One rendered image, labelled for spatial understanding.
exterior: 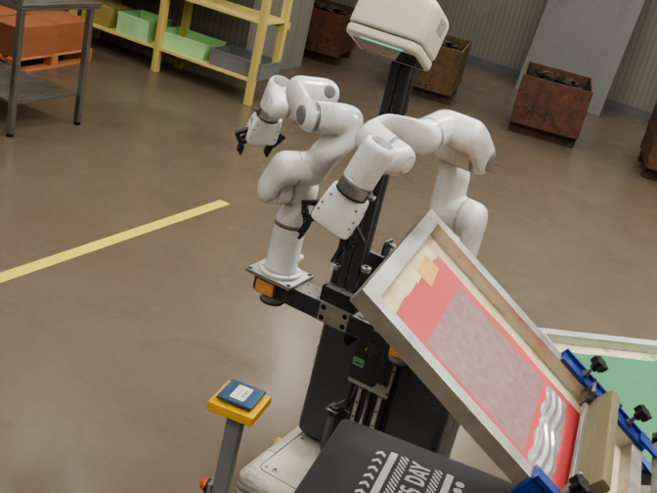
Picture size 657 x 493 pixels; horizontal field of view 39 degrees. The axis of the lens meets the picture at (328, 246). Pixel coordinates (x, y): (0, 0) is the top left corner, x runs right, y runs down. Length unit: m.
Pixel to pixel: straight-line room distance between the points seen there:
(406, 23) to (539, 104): 7.89
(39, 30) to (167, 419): 5.20
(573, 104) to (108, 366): 6.85
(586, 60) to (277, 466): 9.75
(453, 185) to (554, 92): 7.73
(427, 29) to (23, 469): 2.27
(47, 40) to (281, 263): 6.22
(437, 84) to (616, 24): 2.91
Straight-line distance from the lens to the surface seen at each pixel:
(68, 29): 8.97
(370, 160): 1.99
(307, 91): 2.54
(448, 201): 2.46
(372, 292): 1.82
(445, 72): 10.61
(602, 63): 12.54
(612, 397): 2.30
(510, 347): 2.27
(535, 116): 10.20
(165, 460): 3.84
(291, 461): 3.49
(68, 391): 4.17
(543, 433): 2.12
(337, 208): 2.05
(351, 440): 2.46
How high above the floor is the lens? 2.30
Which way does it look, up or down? 22 degrees down
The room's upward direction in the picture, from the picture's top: 14 degrees clockwise
